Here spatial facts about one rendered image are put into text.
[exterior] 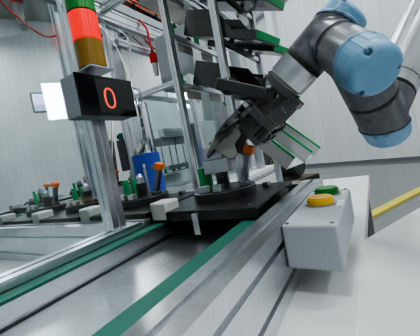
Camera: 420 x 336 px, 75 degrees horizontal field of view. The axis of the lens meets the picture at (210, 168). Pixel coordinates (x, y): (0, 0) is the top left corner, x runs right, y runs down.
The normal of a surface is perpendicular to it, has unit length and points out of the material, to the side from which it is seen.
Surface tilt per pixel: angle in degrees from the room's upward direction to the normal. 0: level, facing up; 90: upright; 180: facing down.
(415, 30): 55
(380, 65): 127
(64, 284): 90
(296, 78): 113
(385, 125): 134
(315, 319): 0
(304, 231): 90
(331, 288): 0
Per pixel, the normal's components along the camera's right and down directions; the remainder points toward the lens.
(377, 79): 0.11, 0.63
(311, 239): -0.51, 0.15
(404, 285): -0.18, -0.98
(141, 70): 0.51, -0.05
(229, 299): 0.84, -0.13
